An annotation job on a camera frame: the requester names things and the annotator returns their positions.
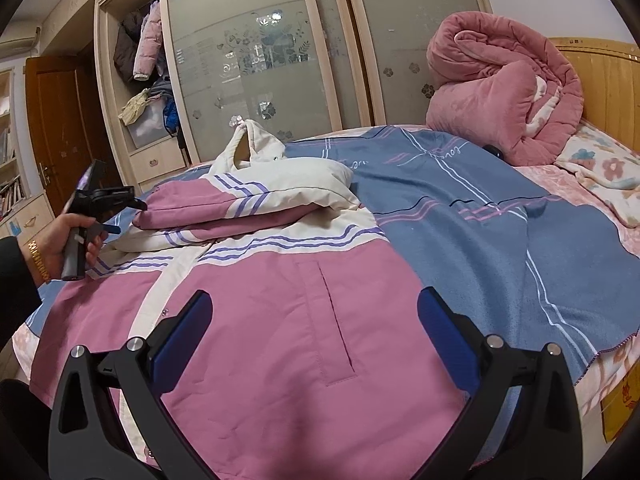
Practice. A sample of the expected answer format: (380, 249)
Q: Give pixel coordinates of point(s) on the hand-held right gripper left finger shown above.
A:
(186, 332)

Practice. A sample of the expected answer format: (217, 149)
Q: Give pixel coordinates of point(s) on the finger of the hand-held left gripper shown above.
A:
(110, 230)
(125, 199)

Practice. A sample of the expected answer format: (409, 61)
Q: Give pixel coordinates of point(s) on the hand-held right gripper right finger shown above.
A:
(445, 332)

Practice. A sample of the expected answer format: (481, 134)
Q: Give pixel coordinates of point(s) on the pink and white hooded jacket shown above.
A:
(280, 310)

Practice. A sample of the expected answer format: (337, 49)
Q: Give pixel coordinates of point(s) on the person's left forearm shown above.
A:
(15, 280)

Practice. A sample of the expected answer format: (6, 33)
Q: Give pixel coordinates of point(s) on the grey folded clothes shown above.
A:
(157, 91)

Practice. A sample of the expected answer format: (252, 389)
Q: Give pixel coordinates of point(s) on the person's left hand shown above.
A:
(55, 242)

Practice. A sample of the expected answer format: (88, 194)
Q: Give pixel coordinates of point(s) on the cream wardrobe drawer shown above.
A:
(157, 165)

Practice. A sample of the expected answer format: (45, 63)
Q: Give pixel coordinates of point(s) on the cream cabinet drawer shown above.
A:
(30, 217)

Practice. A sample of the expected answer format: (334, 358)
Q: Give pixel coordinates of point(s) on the white storage box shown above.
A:
(147, 132)

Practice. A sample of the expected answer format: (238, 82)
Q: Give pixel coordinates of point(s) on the gold wristwatch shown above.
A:
(39, 260)

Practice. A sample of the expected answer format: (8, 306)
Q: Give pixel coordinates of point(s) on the brown wooden door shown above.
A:
(65, 125)

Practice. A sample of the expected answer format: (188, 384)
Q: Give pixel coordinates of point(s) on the row of books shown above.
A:
(10, 192)

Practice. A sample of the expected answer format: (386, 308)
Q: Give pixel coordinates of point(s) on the beige crumpled cloth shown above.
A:
(134, 108)

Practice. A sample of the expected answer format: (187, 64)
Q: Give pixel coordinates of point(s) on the blue garment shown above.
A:
(170, 117)

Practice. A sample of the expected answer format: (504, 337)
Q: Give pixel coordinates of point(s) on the cream bookshelf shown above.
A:
(10, 125)

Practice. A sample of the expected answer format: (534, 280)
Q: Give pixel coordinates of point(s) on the hanging dark coat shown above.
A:
(126, 47)

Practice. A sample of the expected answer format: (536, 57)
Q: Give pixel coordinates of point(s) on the hanging pink puffer jacket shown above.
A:
(149, 45)

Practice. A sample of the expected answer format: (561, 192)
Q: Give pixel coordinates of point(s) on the white air conditioner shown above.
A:
(17, 44)

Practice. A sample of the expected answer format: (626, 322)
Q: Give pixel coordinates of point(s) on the pink floral bed sheet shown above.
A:
(620, 365)

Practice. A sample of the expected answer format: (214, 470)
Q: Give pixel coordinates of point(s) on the small black object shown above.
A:
(493, 152)

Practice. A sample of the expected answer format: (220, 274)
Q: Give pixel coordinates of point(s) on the yellow and red shopping bag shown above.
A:
(617, 405)

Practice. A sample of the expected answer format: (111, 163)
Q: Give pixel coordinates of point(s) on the frosted floral wardrobe sliding door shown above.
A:
(240, 50)
(415, 20)

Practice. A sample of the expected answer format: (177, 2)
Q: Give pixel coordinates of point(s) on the person's dark clothing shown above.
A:
(20, 435)

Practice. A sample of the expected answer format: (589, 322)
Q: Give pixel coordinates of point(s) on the floral pillow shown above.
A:
(605, 175)

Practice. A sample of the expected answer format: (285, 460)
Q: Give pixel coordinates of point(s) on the rolled pink quilt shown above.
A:
(495, 95)

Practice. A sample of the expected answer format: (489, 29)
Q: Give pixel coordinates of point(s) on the cream wardrobe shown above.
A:
(350, 35)

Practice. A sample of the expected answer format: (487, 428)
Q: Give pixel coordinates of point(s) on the wooden bed headboard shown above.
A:
(605, 85)

